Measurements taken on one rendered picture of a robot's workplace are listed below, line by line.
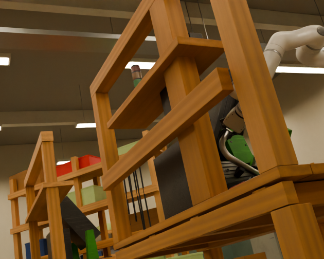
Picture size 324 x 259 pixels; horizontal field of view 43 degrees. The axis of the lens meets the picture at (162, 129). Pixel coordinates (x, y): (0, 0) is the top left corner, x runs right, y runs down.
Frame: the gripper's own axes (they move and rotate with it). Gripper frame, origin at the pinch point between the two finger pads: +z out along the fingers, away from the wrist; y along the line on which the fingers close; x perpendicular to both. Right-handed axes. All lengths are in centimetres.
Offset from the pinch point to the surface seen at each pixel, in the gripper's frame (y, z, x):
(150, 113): 39.5, 26.2, -12.0
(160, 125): 27.6, -4.6, 26.8
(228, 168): -9.4, 5.9, 14.1
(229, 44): 20, -56, 29
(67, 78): 276, 417, -414
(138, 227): 6, 275, -120
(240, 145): -9.2, 3.5, -2.7
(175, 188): 5.8, 27.2, 23.9
